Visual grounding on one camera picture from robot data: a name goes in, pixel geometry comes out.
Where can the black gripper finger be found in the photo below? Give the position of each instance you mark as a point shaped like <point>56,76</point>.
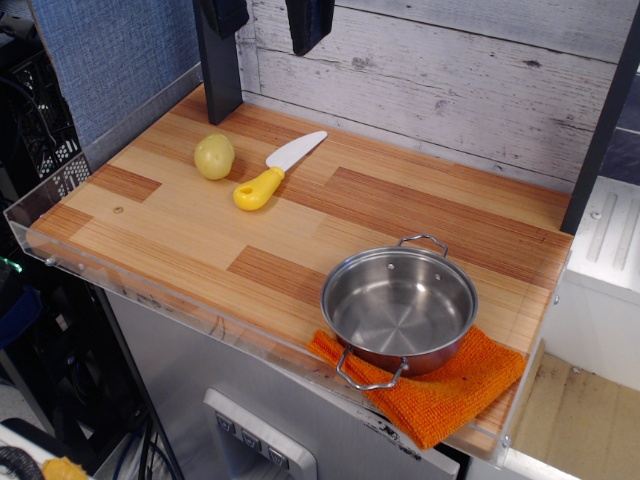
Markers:
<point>227,16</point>
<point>310,21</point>

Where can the silver steel pot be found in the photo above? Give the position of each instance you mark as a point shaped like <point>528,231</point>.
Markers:
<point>397,311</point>

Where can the yellow potato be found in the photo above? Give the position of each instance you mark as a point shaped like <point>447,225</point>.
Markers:
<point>214,156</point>

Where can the black plastic crate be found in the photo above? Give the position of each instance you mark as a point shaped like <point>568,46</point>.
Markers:
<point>44,124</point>

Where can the clear acrylic table guard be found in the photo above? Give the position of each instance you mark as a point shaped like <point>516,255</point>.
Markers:
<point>146,226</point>

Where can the silver toy fridge cabinet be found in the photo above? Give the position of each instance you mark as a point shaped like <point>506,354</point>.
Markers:
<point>227,413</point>

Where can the orange knitted cloth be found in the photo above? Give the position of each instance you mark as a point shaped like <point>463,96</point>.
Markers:
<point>430,407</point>

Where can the white toy sink unit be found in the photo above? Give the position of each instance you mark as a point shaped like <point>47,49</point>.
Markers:
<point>577,414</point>

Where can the dark grey left post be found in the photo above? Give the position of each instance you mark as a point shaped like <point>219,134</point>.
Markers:
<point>220,70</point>

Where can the dark grey post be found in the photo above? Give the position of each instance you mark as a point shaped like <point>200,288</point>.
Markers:
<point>612,109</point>
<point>220,70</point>

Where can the yellow handled toy knife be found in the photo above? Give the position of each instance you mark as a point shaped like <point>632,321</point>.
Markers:
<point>254,194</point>

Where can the dark grey right post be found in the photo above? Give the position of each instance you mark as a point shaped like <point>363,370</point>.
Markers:
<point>612,109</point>

